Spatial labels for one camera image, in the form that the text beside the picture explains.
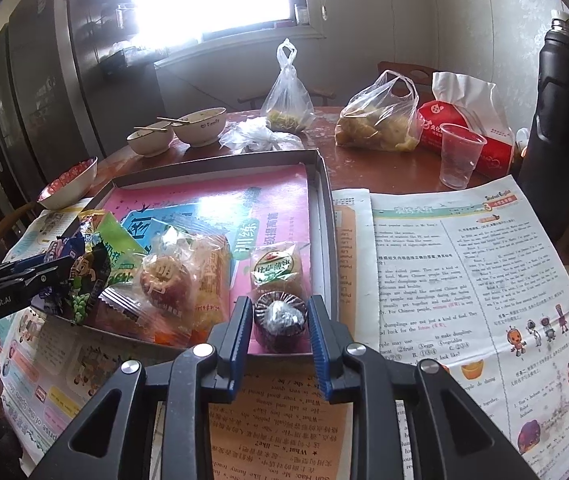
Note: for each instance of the black thermos bottle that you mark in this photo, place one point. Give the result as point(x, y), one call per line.
point(559, 135)

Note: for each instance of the small cream bowl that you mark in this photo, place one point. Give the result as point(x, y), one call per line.
point(149, 145)

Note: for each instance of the plastic bag of yellow food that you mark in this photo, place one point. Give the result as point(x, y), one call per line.
point(374, 125)

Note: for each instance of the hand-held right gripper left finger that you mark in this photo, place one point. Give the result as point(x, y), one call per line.
point(239, 345)

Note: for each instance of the large cream bowl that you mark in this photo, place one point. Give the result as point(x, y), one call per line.
point(199, 131)

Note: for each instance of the round cake green label packet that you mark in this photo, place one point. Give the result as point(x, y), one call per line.
point(274, 267)

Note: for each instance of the tied clear plastic bag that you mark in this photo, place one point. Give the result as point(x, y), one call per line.
point(287, 100)

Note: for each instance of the wooden chopsticks pair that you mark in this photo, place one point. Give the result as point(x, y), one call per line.
point(172, 120)
point(154, 129)

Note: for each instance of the red tissue pack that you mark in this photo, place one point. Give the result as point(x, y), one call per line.
point(469, 97)

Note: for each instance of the dark chocolate cupcake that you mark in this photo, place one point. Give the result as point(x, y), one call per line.
point(279, 317)

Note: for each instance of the orange panel newspaper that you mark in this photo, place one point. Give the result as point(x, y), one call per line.
point(274, 425)

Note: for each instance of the pink book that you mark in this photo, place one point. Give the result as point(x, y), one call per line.
point(274, 195)

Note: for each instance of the clear noodle cake packet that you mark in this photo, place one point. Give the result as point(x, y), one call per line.
point(212, 270)

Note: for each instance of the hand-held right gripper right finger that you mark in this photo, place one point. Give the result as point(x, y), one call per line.
point(322, 350)

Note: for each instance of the white text newspaper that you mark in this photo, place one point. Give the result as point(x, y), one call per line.
point(464, 270)

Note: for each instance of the clear plastic cup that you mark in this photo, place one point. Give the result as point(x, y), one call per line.
point(457, 165)

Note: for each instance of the green packet with yellow roll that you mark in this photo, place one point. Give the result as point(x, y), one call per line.
point(114, 245)

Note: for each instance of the colourful cartoon newspaper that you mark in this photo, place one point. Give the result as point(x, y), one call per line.
point(49, 400)

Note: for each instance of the round pastry clear packet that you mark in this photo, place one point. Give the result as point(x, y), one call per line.
point(164, 280)

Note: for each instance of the crumpled clear plastic wrap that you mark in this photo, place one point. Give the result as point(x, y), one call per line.
point(254, 137)

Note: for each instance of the red patterned bowl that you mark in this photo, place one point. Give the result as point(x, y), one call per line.
point(69, 187)

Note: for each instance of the wooden chair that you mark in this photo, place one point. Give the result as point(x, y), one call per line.
point(14, 216)
point(404, 67)

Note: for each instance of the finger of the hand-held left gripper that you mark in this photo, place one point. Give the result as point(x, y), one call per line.
point(47, 286)
point(49, 266)

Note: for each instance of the grey shallow cardboard box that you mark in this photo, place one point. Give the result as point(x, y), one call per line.
point(327, 240)

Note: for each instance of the dark green pea snack packet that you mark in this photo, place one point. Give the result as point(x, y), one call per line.
point(84, 280)

